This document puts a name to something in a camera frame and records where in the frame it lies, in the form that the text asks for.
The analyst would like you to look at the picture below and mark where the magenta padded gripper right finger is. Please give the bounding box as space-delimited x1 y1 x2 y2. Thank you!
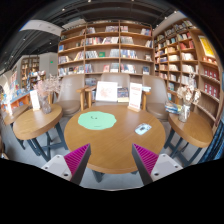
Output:
132 144 182 185

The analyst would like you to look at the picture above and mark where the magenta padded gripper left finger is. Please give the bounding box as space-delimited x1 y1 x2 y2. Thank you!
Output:
42 144 91 185

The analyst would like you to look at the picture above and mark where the grey computer mouse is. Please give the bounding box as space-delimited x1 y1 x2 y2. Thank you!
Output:
135 123 151 135

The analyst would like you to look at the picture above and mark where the green round mouse pad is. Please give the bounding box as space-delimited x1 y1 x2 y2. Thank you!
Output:
78 111 117 130

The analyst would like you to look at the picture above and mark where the round wooden centre table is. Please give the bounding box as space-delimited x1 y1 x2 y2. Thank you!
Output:
64 105 166 182

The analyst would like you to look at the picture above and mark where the round wooden table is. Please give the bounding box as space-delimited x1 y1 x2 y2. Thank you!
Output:
163 111 214 168
64 105 166 182
12 103 69 163

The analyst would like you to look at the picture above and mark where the right round wooden table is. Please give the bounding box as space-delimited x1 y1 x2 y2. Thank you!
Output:
163 111 214 168

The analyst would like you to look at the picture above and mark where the left round wooden table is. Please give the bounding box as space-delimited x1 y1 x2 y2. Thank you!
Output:
12 103 69 163

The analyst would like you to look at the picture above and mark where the stack of books right table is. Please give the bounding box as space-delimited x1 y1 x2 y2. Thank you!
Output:
165 102 182 114

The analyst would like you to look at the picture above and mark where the beige left armchair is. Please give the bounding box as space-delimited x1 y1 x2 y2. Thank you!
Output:
56 74 87 116

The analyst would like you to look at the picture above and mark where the beige armchair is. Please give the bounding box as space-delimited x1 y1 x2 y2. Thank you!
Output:
142 75 168 121
87 72 132 107
56 74 87 116

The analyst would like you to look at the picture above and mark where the beige right armchair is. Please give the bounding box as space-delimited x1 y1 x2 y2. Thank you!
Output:
142 75 168 121

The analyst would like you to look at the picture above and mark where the white red standing sign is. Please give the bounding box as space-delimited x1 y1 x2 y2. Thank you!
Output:
128 83 142 112

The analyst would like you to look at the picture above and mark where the glass vase with dried flowers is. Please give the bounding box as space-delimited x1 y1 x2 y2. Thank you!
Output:
177 73 201 122

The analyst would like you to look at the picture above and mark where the white framed picture sign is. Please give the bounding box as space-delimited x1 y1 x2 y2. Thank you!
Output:
96 81 118 102

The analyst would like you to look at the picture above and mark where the white card sign left table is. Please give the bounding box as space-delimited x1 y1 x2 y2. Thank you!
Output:
30 90 40 111

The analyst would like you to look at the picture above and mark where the glass vase with pink flowers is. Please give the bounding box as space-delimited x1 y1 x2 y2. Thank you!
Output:
34 75 61 114

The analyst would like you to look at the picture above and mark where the beige middle armchair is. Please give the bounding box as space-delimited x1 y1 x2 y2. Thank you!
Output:
87 72 132 107

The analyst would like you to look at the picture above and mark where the distant wooden bookshelf left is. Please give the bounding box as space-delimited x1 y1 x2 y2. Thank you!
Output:
21 55 39 90

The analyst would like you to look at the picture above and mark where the large wooden back bookshelf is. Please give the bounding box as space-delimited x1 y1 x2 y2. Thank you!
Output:
58 20 154 77

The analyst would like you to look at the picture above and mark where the yellow poster on shelf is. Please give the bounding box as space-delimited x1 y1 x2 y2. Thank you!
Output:
198 35 215 58

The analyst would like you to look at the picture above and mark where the wooden right wall bookshelf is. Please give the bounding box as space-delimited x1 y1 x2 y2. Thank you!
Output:
153 14 222 126

